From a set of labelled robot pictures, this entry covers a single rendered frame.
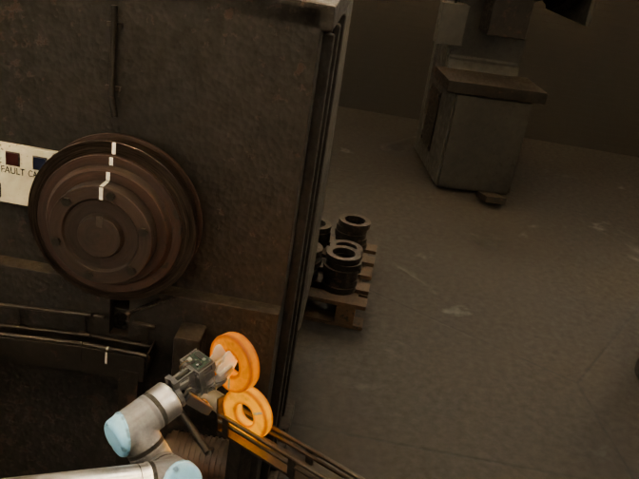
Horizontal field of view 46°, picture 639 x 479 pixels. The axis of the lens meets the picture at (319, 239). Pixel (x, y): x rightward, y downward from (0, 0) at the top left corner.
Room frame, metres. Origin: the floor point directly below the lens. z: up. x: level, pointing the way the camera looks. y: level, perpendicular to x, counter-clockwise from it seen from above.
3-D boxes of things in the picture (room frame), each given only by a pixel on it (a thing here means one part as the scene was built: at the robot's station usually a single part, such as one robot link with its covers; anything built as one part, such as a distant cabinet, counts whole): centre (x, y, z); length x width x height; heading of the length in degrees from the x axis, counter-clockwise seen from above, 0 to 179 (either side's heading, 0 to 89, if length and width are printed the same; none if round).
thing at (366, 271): (3.85, 0.28, 0.22); 1.20 x 0.81 x 0.44; 85
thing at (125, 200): (1.80, 0.57, 1.11); 0.28 x 0.06 x 0.28; 87
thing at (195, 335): (1.90, 0.33, 0.68); 0.11 x 0.08 x 0.24; 177
